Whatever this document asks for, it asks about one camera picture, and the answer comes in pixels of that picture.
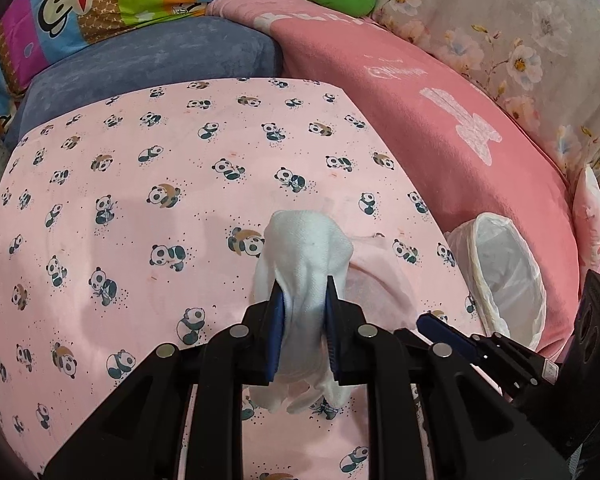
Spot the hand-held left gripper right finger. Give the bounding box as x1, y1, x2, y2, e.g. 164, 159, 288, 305
325, 275, 576, 480

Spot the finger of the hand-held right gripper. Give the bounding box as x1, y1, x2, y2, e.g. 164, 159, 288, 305
416, 311, 556, 396

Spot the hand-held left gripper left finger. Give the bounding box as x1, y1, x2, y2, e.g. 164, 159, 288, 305
42, 280, 285, 480

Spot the white cloth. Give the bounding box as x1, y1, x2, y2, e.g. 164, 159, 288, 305
250, 210, 355, 416

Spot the white mesh basket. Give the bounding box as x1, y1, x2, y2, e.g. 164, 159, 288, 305
444, 212, 548, 351

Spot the pink fabric piece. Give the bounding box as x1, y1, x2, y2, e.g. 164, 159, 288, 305
345, 232, 423, 331

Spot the pink white pillow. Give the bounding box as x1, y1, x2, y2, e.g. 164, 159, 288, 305
575, 164, 600, 273

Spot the pink panda print cloth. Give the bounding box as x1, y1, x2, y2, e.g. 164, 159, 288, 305
0, 77, 486, 480

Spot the pink blanket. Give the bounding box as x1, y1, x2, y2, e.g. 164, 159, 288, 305
205, 0, 583, 361

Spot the blue sofa cushion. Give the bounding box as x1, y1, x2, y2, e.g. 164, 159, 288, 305
2, 15, 285, 151

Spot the grey floral blanket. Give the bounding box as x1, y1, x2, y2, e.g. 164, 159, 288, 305
350, 0, 600, 196

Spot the striped monkey print quilt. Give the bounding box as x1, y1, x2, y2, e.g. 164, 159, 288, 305
0, 0, 321, 136

